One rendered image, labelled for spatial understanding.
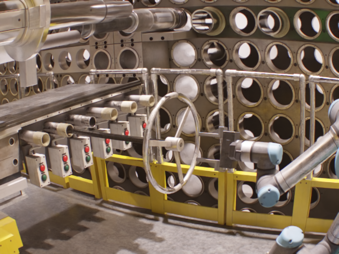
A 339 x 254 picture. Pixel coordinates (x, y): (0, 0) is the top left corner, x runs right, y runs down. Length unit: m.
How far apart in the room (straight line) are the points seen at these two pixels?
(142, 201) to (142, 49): 1.15
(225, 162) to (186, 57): 2.34
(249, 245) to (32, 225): 1.56
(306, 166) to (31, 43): 1.20
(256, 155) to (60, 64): 3.34
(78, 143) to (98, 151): 0.20
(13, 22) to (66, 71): 2.80
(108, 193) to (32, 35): 1.84
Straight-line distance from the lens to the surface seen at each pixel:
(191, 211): 2.88
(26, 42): 1.79
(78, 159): 2.23
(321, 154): 1.35
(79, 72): 4.29
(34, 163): 1.98
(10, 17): 1.69
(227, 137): 1.52
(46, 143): 1.92
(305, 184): 2.48
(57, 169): 2.12
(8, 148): 1.99
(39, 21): 1.65
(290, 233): 1.10
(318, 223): 2.57
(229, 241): 2.59
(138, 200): 3.11
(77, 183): 3.51
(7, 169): 2.01
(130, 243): 2.66
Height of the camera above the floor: 1.33
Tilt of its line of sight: 13 degrees down
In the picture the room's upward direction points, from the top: 4 degrees counter-clockwise
